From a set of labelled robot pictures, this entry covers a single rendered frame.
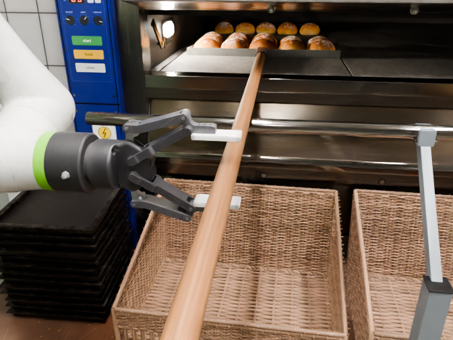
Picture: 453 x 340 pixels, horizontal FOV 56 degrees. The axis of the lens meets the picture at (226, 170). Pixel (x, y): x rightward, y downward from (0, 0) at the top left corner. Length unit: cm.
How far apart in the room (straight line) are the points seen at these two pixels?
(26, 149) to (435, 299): 72
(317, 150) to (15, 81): 86
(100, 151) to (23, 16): 85
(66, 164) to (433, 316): 68
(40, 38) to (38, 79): 65
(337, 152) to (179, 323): 102
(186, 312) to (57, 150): 37
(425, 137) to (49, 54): 106
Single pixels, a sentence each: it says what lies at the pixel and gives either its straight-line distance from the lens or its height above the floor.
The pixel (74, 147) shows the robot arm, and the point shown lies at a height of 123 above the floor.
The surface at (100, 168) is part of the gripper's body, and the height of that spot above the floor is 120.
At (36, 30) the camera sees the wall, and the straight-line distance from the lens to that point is 143.
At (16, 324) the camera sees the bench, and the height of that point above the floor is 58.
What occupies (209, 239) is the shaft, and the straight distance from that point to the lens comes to 45.
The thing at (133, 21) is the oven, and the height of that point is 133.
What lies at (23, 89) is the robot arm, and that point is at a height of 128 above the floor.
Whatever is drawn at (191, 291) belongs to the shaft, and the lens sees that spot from 39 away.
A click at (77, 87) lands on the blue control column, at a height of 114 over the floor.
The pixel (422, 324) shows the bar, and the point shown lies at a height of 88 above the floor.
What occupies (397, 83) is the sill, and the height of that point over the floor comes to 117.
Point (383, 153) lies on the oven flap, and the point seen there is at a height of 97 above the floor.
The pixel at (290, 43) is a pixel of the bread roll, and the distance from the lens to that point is 161.
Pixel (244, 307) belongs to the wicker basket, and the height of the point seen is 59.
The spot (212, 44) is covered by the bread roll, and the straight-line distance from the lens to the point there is 163.
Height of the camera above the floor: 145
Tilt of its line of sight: 25 degrees down
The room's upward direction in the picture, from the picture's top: straight up
